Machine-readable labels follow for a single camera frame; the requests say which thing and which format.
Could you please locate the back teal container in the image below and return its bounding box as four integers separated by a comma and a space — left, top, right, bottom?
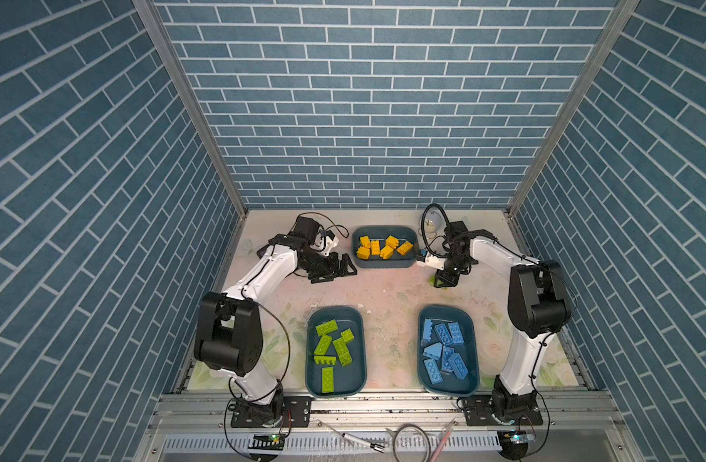
351, 225, 418, 269

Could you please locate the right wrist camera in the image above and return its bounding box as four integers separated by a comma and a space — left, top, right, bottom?
416, 249, 447, 271

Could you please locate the green lego brick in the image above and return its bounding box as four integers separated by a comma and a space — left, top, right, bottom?
315, 320, 339, 336

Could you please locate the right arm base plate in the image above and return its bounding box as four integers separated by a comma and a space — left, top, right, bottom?
457, 394, 543, 427

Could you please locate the blue lego plate narrow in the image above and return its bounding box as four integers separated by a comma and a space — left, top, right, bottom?
423, 358, 443, 385

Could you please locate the yellow lego plate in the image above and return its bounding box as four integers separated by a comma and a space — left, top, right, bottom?
396, 242, 414, 256

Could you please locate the blue lego brick long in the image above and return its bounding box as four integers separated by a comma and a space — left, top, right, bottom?
420, 319, 433, 346

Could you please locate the blue lego plate upside-down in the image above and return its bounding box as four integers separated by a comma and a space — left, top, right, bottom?
449, 352, 470, 380

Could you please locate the left teal container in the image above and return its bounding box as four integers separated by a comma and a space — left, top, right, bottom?
305, 306, 367, 398

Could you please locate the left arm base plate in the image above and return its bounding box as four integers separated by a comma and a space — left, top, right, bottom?
228, 396, 312, 429

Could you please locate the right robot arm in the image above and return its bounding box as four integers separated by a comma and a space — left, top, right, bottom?
418, 203, 574, 423

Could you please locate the teal container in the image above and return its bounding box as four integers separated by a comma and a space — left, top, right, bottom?
351, 225, 418, 269
305, 306, 367, 398
416, 305, 480, 397

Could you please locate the right teal container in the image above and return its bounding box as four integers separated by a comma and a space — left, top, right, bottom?
416, 305, 480, 397

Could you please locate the small green lego piece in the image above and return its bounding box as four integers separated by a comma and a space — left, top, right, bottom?
341, 328, 355, 344

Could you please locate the small white clock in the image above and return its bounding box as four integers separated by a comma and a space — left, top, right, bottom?
423, 208, 445, 239

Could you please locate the yellow lego slope brick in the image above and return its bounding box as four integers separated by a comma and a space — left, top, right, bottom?
386, 236, 399, 250

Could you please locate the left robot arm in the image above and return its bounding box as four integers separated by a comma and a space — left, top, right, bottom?
193, 212, 358, 406

